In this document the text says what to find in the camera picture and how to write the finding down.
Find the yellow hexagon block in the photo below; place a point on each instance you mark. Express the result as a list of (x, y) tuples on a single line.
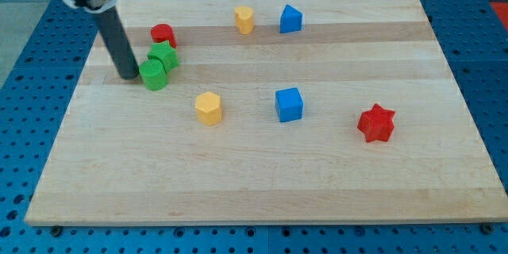
[(209, 109)]

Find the blue cube block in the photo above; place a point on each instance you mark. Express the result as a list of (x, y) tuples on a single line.
[(288, 104)]

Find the green cylinder block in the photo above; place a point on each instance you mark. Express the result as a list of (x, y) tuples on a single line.
[(153, 74)]

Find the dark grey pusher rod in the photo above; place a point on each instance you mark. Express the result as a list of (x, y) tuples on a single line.
[(117, 43)]

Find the yellow heart block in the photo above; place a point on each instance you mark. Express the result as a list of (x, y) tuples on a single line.
[(244, 19)]

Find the wooden board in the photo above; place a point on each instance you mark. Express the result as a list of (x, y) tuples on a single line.
[(128, 156)]

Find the red star block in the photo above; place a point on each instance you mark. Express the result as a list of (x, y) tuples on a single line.
[(376, 124)]

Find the red cylinder block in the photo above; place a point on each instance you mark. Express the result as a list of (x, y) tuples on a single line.
[(162, 32)]

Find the green star block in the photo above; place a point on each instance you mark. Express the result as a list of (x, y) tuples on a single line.
[(165, 53)]

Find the blue triangle block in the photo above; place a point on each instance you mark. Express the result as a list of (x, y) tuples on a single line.
[(290, 20)]

